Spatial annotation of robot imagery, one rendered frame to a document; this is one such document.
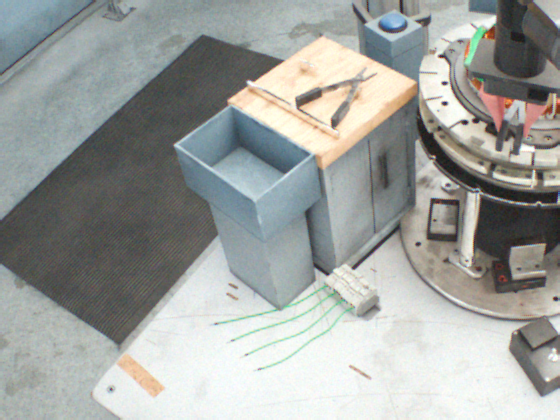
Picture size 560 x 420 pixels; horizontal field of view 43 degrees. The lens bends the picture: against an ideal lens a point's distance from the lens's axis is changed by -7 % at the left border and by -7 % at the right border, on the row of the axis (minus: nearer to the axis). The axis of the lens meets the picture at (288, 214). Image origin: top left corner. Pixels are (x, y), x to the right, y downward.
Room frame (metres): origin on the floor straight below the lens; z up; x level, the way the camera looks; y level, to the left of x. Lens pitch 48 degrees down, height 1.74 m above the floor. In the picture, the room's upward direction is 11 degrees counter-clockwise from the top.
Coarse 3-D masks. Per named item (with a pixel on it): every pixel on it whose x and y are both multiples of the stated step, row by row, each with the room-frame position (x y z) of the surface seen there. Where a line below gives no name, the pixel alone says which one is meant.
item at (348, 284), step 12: (336, 276) 0.69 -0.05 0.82; (348, 276) 0.68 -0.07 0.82; (360, 276) 0.68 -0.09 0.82; (336, 288) 0.67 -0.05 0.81; (348, 288) 0.66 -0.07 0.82; (360, 288) 0.66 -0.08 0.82; (372, 288) 0.65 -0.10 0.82; (348, 300) 0.64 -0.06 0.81; (360, 300) 0.64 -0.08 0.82; (372, 300) 0.64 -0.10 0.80; (360, 312) 0.63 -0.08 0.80; (372, 312) 0.64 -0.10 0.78
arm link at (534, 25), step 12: (528, 0) 0.54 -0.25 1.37; (540, 0) 0.53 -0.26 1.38; (552, 0) 0.52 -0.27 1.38; (528, 12) 0.54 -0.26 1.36; (540, 12) 0.52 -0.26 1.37; (552, 12) 0.51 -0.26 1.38; (528, 24) 0.53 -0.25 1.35; (540, 24) 0.52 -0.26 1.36; (552, 24) 0.50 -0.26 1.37; (528, 36) 0.53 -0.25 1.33; (540, 36) 0.51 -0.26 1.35; (552, 36) 0.50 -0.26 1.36; (540, 48) 0.51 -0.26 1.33; (552, 48) 0.49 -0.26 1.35; (552, 60) 0.49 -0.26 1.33
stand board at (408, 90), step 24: (312, 48) 0.94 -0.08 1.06; (336, 48) 0.93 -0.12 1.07; (288, 72) 0.89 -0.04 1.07; (336, 72) 0.87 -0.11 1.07; (384, 72) 0.85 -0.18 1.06; (240, 96) 0.85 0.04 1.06; (288, 96) 0.83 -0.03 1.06; (336, 96) 0.81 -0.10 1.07; (384, 96) 0.79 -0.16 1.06; (408, 96) 0.80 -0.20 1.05; (264, 120) 0.79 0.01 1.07; (288, 120) 0.78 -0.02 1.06; (360, 120) 0.75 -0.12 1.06; (312, 144) 0.72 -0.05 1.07; (336, 144) 0.72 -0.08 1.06
